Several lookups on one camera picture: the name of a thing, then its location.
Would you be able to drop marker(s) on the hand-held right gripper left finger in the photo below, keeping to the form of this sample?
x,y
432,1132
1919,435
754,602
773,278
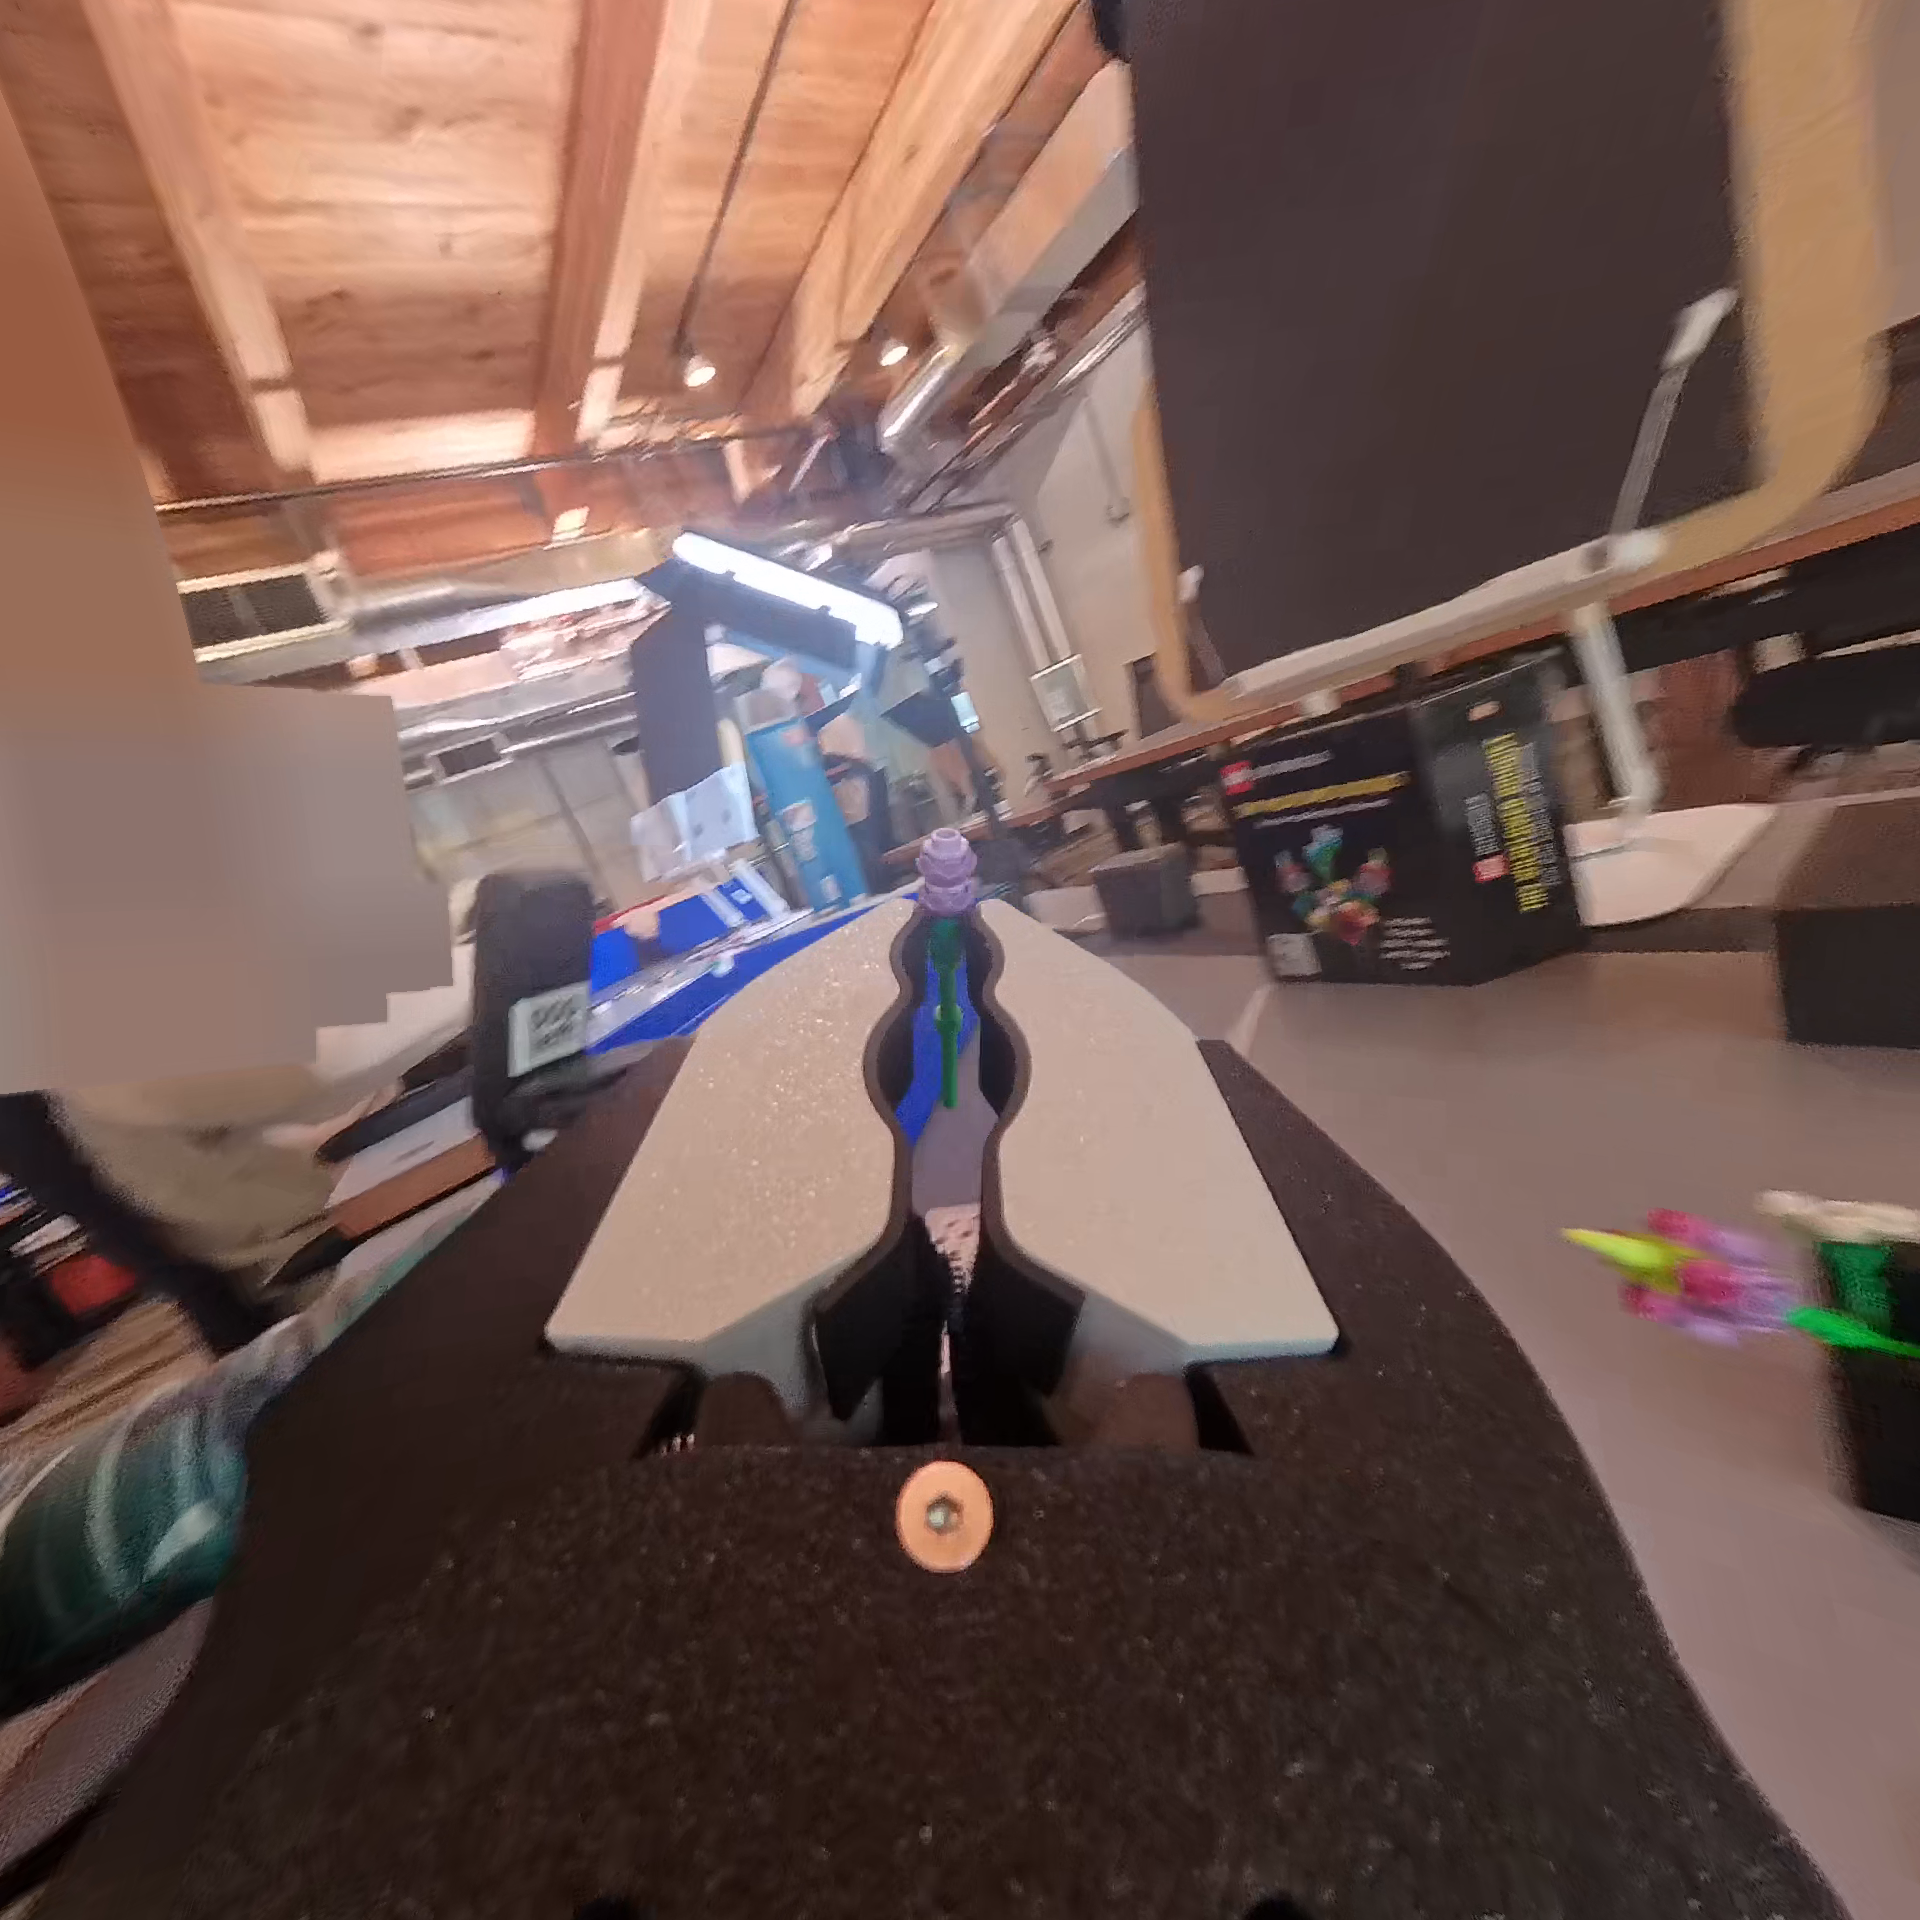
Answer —
x,y
736,1200

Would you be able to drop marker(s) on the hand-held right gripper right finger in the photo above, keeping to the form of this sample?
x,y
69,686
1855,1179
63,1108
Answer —
x,y
1154,1187

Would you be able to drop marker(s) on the green stem brick piece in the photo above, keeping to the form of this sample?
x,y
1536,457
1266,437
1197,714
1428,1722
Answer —
x,y
947,1005

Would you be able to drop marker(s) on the purple flower brick piece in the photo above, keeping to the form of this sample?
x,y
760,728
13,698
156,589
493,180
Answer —
x,y
948,870

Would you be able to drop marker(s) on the person's left forearm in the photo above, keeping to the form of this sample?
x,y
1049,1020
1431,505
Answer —
x,y
122,1499

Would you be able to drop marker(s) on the black desk lamp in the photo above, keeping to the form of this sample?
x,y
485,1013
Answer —
x,y
780,602

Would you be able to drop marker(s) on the grey desk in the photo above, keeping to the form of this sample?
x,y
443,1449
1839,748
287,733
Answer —
x,y
1620,1200

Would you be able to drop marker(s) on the wooden background desk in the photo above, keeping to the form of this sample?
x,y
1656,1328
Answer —
x,y
1499,661

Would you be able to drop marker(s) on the blue storage bin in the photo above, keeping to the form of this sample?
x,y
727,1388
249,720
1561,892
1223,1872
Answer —
x,y
691,946

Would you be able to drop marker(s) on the black device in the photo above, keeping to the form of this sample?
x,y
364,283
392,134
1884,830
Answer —
x,y
1140,890

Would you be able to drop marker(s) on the blue printed carton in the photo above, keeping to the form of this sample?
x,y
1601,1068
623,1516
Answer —
x,y
805,795

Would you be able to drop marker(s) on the black product box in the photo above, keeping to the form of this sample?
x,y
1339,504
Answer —
x,y
1411,841

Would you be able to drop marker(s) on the LEGO flower bouquet in pot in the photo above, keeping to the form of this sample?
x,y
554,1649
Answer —
x,y
1801,1322

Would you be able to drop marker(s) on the flat black box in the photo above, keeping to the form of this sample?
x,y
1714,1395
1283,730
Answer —
x,y
1845,960

